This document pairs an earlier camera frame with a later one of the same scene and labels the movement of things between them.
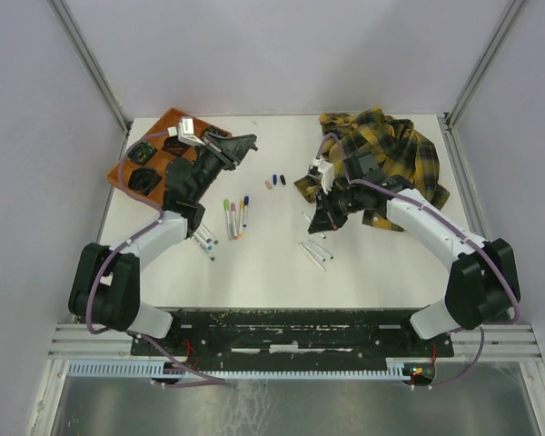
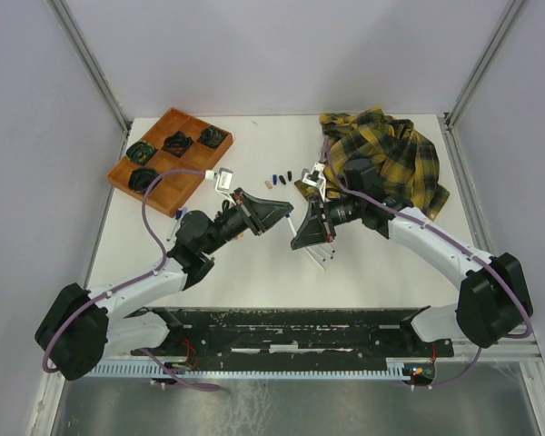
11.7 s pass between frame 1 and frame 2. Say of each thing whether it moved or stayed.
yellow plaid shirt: stayed
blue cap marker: moved
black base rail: stayed
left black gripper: moved
